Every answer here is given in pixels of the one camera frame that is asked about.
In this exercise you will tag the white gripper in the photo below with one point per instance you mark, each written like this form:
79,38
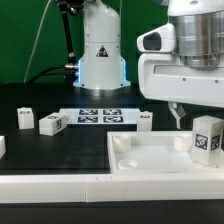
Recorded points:
163,77

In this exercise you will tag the white square tabletop part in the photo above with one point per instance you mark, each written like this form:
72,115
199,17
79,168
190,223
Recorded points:
153,152

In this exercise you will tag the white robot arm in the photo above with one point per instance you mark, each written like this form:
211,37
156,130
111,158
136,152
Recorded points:
181,62

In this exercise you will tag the white fiducial marker sheet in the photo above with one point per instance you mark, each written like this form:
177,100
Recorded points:
98,116

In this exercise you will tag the white front obstacle wall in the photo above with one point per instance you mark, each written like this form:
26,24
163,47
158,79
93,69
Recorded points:
109,188

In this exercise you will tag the white obstacle wall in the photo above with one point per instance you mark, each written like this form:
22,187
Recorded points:
109,188
2,146

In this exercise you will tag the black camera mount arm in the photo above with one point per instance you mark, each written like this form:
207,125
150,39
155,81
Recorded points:
69,7

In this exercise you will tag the white left obstacle wall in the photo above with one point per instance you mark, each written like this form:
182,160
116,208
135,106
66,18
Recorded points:
2,146

